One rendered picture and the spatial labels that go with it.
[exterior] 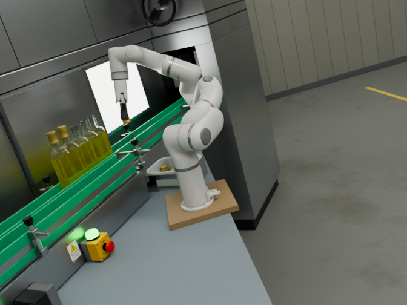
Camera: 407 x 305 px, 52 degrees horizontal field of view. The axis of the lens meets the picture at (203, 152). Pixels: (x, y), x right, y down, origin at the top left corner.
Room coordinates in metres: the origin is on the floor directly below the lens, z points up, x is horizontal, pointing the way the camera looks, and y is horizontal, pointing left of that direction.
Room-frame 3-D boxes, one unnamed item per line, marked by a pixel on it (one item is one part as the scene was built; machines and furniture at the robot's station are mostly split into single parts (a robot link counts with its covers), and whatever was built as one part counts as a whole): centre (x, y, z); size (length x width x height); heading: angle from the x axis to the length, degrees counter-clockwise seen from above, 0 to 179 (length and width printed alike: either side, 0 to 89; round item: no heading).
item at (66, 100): (1.93, 0.44, 1.15); 0.90 x 0.03 x 0.34; 151
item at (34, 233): (1.14, 0.53, 0.94); 0.07 x 0.04 x 0.13; 61
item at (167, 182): (1.75, 0.17, 0.79); 0.27 x 0.17 x 0.08; 61
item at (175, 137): (1.42, 0.06, 1.01); 0.13 x 0.10 x 0.16; 52
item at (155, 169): (1.74, 0.14, 0.80); 0.22 x 0.17 x 0.09; 61
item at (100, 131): (1.72, 0.41, 0.99); 0.06 x 0.06 x 0.21; 62
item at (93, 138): (1.67, 0.43, 0.99); 0.06 x 0.06 x 0.21; 61
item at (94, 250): (1.28, 0.43, 0.79); 0.07 x 0.07 x 0.07; 61
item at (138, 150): (1.69, 0.28, 0.95); 0.17 x 0.03 x 0.12; 61
